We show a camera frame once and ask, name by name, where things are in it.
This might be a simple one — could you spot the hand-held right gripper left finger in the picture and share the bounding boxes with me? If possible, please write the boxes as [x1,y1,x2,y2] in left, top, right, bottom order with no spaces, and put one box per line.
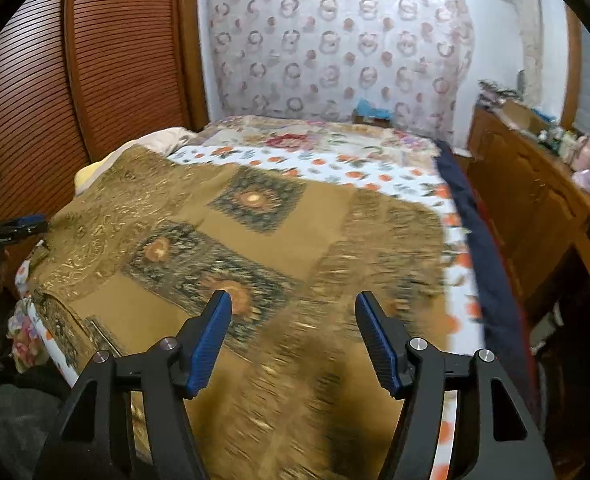
[32,290,233,480]

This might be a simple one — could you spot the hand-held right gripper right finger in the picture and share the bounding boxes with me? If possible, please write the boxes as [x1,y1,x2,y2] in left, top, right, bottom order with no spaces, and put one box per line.
[355,291,556,480]

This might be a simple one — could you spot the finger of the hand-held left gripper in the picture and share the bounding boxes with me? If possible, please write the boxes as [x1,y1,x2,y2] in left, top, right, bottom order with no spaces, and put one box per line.
[2,214,50,237]

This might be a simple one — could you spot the brown patterned garment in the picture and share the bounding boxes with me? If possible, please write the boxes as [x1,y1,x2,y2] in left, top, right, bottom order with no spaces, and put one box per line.
[27,145,456,480]

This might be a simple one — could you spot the pile of folded clothes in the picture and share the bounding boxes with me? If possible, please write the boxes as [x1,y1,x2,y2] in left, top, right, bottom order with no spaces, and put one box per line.
[478,79,518,108]

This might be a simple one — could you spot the yellow plush toy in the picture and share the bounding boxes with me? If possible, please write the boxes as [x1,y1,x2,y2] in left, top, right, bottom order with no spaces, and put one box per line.
[75,154,126,196]

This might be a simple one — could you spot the navy blanket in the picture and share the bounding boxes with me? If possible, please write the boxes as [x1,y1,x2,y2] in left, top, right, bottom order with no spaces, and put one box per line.
[432,140,541,421]

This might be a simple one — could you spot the beige pillow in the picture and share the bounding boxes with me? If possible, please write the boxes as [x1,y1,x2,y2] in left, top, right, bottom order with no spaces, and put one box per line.
[140,127,198,155]

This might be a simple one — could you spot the orange fruit print sheet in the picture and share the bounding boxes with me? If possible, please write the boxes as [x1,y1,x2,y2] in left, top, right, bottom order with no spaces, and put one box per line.
[167,145,486,480]

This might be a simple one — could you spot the wooden louvered wardrobe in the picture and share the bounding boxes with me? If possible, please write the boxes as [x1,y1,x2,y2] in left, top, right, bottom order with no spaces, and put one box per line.
[0,0,211,301]

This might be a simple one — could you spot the wooden side cabinet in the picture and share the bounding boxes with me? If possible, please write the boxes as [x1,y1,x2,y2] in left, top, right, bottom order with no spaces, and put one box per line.
[465,105,590,351]

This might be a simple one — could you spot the floral bed sheet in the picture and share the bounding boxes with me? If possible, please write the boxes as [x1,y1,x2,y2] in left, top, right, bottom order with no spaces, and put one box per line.
[195,115,438,161]

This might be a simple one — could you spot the cardboard box with blue cloth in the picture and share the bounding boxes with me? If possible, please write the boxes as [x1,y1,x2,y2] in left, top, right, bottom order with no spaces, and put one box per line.
[352,99,393,128]

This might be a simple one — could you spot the cluster of small bottles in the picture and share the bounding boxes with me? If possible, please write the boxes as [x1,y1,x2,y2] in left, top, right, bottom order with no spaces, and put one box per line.
[538,120,576,161]

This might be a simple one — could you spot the circle patterned sheer curtain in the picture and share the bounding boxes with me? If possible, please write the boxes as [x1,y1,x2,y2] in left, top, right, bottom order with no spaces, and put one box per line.
[197,0,476,141]

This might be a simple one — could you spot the white tied curtain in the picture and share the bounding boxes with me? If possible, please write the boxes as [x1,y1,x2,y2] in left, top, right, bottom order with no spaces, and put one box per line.
[515,0,556,111]

